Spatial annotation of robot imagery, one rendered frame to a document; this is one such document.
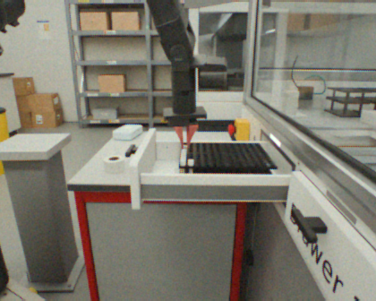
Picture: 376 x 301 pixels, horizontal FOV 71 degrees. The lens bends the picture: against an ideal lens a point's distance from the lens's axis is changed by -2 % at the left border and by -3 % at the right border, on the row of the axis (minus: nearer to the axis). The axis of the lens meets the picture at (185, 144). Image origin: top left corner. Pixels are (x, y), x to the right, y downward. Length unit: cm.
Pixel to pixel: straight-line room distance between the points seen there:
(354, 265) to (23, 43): 545
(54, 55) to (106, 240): 456
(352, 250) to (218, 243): 64
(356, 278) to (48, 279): 151
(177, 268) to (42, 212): 73
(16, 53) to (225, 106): 460
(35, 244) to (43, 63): 418
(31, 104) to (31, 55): 88
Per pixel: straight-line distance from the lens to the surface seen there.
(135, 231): 96
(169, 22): 55
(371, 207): 38
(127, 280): 111
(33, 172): 137
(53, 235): 151
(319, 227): 43
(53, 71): 535
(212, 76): 60
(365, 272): 37
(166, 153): 81
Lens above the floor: 113
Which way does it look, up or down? 18 degrees down
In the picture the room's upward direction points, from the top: straight up
